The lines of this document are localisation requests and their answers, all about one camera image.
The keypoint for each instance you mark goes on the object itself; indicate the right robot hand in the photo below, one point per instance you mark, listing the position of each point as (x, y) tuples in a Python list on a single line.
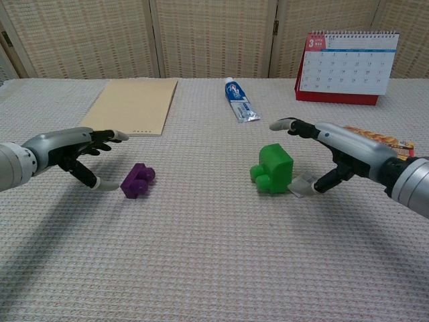
[(355, 147)]

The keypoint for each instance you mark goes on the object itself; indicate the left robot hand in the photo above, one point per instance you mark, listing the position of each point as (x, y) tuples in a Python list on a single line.
[(57, 144)]

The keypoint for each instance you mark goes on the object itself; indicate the green toy block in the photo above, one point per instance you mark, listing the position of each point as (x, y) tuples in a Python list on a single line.
[(276, 167)]

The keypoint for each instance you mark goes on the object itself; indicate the purple toy block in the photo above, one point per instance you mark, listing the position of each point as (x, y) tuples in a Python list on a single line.
[(135, 184)]

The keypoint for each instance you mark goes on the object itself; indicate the yellow curry food box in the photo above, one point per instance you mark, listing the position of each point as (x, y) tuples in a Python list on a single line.
[(392, 139)]

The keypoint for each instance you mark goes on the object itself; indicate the red desk calendar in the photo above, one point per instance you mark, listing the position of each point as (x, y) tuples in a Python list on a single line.
[(348, 67)]

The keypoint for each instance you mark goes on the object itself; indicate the beige notepad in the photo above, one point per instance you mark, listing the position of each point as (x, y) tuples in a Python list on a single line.
[(134, 105)]

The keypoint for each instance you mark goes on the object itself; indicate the blue white toothpaste tube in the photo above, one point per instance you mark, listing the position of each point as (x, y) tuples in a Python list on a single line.
[(238, 99)]

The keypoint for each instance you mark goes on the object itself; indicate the white woven tablecloth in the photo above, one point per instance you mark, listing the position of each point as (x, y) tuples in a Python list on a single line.
[(214, 251)]

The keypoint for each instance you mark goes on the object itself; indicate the bamboo folding screen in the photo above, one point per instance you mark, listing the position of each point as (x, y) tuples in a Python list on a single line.
[(207, 37)]

